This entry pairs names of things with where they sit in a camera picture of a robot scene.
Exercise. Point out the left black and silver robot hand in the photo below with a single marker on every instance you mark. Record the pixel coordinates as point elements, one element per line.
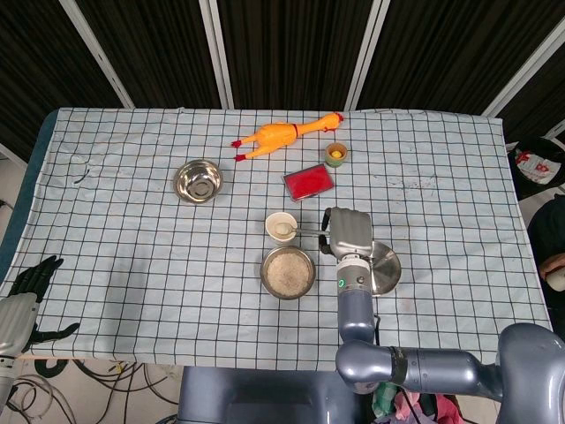
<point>15,320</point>

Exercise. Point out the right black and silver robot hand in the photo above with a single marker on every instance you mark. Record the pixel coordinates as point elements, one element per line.
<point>351,232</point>

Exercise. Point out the metal spoon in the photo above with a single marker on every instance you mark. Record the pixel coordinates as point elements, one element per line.
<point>282,228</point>

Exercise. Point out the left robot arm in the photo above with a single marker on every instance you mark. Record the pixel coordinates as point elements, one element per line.
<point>5,375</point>

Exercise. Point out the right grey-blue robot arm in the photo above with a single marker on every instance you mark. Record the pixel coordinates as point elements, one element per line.
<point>355,305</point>

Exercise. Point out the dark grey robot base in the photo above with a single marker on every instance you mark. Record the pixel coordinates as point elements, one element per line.
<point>265,397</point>

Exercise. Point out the green cup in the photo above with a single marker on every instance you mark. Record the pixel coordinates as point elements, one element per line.
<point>336,162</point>

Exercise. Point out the cream paper cup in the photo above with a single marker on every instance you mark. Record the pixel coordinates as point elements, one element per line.
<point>278,240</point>

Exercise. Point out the metal bowl holding rice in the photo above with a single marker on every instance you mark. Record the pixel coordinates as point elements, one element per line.
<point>263,278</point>

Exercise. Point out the empty deep metal bowl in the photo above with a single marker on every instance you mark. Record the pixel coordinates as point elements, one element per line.
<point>198,182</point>

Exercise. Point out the shallow metal plate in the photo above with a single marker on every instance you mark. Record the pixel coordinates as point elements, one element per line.
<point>388,269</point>

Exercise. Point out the red stamp pad box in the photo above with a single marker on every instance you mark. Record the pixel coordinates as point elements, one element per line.
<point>308,181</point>

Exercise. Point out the small yellow ball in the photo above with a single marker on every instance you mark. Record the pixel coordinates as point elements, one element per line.
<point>336,154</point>

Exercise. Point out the yellow rubber chicken toy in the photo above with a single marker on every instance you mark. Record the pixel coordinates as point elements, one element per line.
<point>276,134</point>

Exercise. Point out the blue checked tablecloth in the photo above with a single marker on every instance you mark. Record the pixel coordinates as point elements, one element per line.
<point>132,265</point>

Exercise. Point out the blue table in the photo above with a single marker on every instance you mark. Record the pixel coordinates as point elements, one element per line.
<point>31,176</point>

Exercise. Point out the green cloth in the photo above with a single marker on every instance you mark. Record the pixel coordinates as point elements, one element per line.
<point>383,399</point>

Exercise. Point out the pink cloth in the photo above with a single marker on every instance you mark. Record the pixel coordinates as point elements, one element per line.
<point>446,406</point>

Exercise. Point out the white partition frame post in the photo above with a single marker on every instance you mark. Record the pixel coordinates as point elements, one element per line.
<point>216,53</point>
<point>367,55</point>
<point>525,70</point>
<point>97,55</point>

